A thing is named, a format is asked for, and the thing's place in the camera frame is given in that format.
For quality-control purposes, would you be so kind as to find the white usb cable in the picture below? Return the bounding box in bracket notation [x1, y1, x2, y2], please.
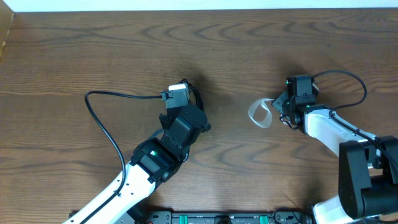
[248, 98, 276, 129]

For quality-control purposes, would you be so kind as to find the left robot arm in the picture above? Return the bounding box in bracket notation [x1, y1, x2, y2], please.
[65, 105, 210, 224]

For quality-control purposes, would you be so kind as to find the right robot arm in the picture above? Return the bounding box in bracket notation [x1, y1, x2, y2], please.
[272, 75, 397, 223]

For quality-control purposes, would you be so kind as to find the right camera cable black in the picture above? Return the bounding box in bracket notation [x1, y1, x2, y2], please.
[312, 69, 398, 187]

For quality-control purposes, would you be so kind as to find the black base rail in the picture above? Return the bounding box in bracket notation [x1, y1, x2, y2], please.
[114, 209, 314, 224]

